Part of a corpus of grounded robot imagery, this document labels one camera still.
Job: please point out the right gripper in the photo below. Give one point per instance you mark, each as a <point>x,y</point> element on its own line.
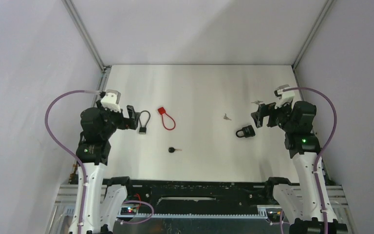
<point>268,109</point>

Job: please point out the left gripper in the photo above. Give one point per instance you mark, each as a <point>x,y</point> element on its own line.
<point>126,123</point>

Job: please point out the black padlock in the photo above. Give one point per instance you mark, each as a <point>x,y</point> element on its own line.
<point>245,132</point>

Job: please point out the black head key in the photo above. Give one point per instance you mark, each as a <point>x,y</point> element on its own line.
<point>172,150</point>

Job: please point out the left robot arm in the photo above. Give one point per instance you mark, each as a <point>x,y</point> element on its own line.
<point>94,214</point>

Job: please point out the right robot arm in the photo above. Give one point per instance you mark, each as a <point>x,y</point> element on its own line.
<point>313,212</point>

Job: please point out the black cable lock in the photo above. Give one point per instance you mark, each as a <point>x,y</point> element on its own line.
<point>143,125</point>

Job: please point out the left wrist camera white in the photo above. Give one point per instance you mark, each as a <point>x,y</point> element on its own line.
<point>111,100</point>

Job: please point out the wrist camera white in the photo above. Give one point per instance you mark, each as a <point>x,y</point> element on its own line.
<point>284,96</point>
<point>111,100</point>

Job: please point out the red cable lock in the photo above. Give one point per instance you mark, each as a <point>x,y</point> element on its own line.
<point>168,121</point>

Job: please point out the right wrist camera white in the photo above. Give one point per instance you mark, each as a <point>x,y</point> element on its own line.
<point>284,96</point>

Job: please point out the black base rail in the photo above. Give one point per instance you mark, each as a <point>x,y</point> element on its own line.
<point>165,197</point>

